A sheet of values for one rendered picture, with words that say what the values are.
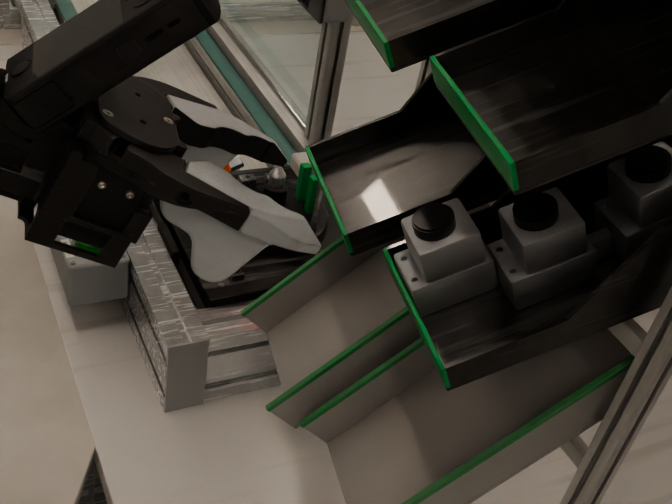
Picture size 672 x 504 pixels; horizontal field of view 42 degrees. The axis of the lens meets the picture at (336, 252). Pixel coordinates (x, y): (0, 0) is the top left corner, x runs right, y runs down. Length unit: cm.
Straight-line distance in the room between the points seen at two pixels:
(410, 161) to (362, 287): 15
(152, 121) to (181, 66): 107
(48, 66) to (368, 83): 130
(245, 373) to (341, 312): 19
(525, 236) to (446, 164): 17
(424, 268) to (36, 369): 56
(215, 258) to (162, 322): 45
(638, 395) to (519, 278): 11
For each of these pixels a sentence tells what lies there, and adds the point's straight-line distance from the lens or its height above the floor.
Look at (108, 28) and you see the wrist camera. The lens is 44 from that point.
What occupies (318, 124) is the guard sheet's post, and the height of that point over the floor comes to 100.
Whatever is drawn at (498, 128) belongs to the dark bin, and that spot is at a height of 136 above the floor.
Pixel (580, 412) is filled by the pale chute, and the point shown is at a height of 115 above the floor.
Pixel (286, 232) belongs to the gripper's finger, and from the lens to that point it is 48.
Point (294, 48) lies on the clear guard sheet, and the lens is 133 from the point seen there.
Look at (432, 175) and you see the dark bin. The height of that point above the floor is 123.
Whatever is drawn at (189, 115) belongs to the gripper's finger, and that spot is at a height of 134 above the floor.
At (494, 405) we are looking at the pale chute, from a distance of 73.
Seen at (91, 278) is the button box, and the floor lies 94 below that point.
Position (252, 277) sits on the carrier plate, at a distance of 99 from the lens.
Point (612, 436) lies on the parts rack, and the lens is 66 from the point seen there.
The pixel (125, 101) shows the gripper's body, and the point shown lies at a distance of 48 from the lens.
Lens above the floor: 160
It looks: 37 degrees down
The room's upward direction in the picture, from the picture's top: 12 degrees clockwise
